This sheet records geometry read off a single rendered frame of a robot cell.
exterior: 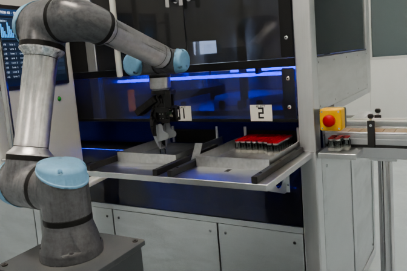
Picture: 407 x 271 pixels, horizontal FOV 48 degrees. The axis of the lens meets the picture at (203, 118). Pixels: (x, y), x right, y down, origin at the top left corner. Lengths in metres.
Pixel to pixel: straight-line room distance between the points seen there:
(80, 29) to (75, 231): 0.48
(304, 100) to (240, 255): 0.67
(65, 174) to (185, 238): 0.99
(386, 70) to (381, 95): 0.32
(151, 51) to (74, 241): 0.57
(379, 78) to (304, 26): 4.66
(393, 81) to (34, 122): 5.37
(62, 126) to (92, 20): 0.92
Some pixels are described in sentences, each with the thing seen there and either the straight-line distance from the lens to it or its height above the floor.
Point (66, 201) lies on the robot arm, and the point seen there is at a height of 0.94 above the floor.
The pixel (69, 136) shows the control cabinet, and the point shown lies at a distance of 2.09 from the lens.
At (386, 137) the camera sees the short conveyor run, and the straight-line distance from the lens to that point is 1.69.
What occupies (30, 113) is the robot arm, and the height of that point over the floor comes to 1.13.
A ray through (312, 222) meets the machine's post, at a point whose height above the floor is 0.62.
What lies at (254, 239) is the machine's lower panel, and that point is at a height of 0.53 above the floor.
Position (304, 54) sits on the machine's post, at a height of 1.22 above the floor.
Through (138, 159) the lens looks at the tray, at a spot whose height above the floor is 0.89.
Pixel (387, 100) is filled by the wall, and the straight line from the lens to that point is 6.24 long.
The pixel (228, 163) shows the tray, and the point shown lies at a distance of 1.48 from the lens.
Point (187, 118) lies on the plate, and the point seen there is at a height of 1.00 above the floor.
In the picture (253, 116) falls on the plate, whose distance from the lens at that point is 1.69.
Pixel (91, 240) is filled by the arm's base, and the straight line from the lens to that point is 1.15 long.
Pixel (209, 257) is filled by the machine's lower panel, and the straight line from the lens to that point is 1.97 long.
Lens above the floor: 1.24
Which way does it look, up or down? 8 degrees down
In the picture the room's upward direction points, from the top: 5 degrees counter-clockwise
